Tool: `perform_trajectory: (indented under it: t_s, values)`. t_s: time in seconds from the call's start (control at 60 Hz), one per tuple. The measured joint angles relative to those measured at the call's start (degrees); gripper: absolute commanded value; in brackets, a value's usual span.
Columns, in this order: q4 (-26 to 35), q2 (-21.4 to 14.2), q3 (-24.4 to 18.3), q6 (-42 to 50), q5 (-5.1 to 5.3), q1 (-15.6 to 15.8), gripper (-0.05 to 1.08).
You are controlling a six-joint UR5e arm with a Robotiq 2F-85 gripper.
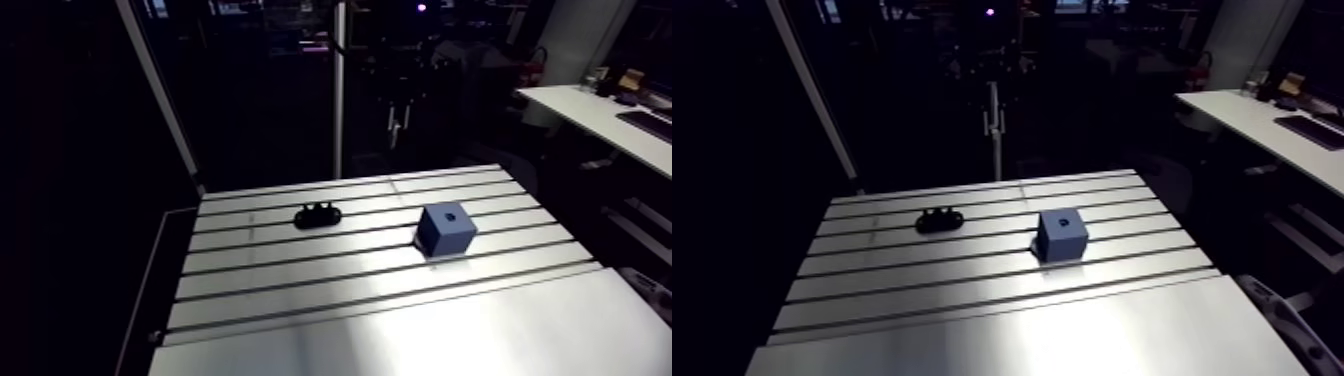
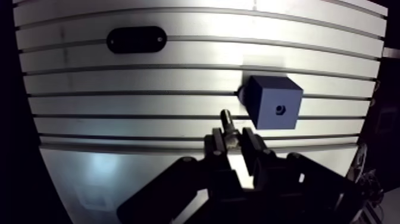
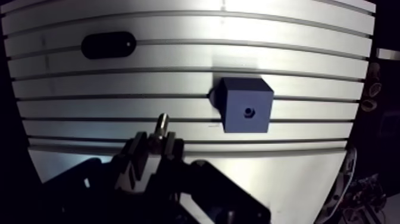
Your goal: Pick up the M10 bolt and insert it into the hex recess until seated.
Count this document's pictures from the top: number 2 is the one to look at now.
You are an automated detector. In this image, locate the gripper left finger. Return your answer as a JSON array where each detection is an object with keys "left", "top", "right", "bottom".
[{"left": 116, "top": 127, "right": 243, "bottom": 224}]

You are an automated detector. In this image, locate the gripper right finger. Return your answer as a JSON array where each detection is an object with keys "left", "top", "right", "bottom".
[{"left": 240, "top": 126, "right": 366, "bottom": 224}]

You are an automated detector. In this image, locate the steel bolt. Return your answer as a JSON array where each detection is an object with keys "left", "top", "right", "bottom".
[{"left": 220, "top": 108, "right": 241, "bottom": 148}]

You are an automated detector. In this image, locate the dark blue-grey block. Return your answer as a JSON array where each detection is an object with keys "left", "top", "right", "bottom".
[{"left": 236, "top": 74, "right": 304, "bottom": 130}]

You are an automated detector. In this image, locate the black oval holder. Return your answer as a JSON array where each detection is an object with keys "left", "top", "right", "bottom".
[{"left": 106, "top": 26, "right": 168, "bottom": 54}]

